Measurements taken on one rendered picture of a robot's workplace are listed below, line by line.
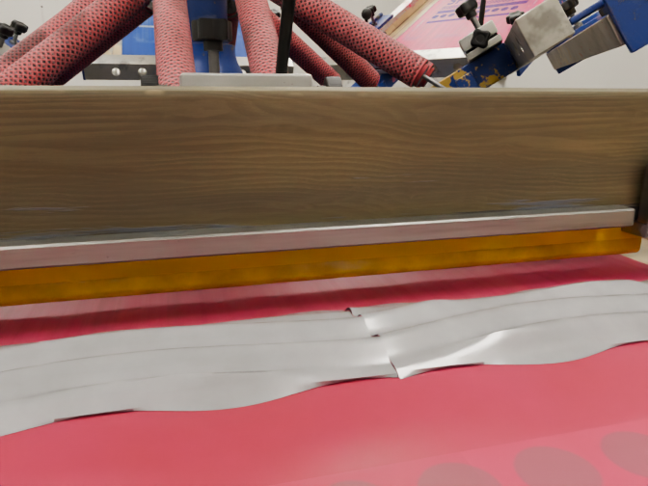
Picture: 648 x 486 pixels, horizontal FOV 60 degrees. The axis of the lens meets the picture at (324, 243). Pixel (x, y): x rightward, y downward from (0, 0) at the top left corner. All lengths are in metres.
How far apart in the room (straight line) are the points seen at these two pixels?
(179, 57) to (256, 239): 0.54
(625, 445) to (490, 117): 0.18
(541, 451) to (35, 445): 0.15
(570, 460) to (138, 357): 0.15
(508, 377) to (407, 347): 0.04
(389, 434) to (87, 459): 0.09
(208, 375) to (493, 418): 0.10
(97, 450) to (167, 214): 0.12
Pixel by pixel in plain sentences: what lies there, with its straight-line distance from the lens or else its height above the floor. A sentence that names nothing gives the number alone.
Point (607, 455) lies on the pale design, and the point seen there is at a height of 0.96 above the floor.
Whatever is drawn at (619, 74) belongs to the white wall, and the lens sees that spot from 3.11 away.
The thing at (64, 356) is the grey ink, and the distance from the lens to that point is 0.24.
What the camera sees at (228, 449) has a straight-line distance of 0.18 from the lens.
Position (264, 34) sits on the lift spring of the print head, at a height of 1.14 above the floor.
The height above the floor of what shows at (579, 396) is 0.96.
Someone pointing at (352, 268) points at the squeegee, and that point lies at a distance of 0.30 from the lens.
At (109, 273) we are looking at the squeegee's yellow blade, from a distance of 0.29.
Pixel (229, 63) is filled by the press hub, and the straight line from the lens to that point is 1.09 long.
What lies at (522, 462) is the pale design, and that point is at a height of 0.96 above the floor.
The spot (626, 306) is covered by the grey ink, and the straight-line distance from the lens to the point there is 0.30.
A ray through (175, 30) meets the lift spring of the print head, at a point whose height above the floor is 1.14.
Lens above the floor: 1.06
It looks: 15 degrees down
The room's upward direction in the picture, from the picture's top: straight up
